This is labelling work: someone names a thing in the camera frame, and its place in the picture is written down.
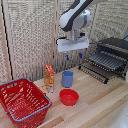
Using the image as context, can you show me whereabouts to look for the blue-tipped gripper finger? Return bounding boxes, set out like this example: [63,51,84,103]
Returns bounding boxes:
[78,48,84,60]
[64,51,70,62]

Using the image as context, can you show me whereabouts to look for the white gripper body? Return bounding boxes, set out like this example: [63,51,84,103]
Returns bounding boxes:
[56,35,91,54]

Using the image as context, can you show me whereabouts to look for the blue plastic cup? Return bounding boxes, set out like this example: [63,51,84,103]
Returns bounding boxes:
[61,70,75,89]

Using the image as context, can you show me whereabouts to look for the black wire oven tray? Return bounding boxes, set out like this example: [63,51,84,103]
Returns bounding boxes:
[86,50,127,73]

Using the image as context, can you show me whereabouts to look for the wide woven screen panel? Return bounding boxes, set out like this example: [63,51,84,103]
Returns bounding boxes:
[4,0,57,82]
[55,0,98,74]

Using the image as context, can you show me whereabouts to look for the black oven door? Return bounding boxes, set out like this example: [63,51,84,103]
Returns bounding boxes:
[77,63,110,85]

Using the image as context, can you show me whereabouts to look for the orange food box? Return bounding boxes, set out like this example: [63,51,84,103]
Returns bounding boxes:
[43,63,56,93]

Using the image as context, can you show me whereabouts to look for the black dish rack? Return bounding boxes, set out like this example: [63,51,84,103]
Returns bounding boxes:
[96,37,128,78]

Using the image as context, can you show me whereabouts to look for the small grey bottle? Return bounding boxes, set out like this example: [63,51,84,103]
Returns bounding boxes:
[48,85,55,94]

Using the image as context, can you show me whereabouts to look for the red plastic bowl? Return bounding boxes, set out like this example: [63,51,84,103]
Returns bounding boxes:
[59,88,80,107]

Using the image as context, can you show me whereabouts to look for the narrow woven screen panel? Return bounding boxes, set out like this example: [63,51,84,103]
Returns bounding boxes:
[0,9,9,84]

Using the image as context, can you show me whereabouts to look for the red basket with blue handles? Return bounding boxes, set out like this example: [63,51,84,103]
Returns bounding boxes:
[0,77,53,128]

